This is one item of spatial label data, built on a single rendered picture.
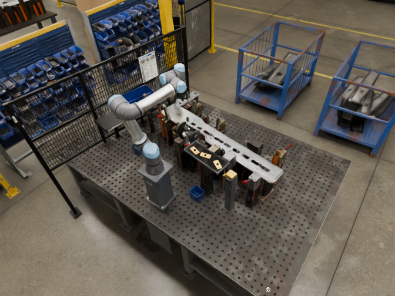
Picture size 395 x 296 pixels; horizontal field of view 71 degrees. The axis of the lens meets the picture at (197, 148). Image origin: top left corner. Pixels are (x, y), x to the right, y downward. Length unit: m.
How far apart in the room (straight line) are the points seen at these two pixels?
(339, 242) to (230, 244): 1.40
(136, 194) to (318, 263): 1.87
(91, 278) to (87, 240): 0.42
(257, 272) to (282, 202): 0.65
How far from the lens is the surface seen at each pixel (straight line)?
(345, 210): 3.58
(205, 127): 2.68
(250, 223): 2.39
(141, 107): 1.81
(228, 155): 2.27
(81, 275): 3.20
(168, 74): 1.97
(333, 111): 4.58
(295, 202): 2.58
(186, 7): 5.24
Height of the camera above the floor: 2.76
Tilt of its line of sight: 45 degrees down
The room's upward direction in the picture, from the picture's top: 3 degrees counter-clockwise
